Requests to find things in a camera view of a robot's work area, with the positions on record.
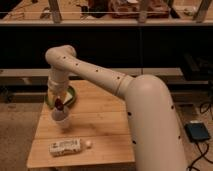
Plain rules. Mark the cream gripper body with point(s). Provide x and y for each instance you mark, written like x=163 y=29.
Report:
x=56 y=90

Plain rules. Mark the red pepper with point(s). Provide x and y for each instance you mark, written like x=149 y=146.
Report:
x=58 y=104

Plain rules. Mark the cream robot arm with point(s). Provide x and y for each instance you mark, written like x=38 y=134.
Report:
x=153 y=122

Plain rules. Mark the white ceramic cup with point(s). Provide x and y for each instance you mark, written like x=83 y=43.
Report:
x=61 y=117

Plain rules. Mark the white plastic bottle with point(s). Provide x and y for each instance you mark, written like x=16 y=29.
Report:
x=68 y=147

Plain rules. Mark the wooden shelf unit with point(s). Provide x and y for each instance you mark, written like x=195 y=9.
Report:
x=181 y=42

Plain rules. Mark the black box on floor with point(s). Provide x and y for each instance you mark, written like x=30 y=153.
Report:
x=197 y=132

